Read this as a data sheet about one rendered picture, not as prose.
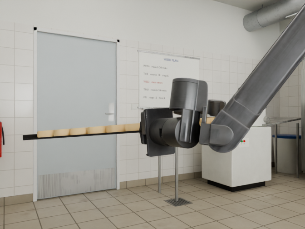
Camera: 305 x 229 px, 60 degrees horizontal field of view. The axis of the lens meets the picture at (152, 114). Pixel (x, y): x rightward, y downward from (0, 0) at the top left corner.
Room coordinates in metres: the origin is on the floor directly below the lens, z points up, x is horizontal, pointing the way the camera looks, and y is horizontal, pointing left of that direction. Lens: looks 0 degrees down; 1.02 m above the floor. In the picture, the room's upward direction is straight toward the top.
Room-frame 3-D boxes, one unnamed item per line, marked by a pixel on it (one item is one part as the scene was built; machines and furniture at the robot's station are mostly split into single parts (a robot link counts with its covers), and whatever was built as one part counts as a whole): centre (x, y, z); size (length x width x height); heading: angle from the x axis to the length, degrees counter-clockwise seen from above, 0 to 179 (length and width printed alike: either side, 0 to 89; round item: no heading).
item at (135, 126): (0.69, 0.05, 0.99); 0.05 x 0.05 x 0.02
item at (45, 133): (0.78, 0.31, 0.97); 0.05 x 0.05 x 0.02
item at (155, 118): (0.55, -0.03, 0.99); 0.07 x 0.07 x 0.10; 27
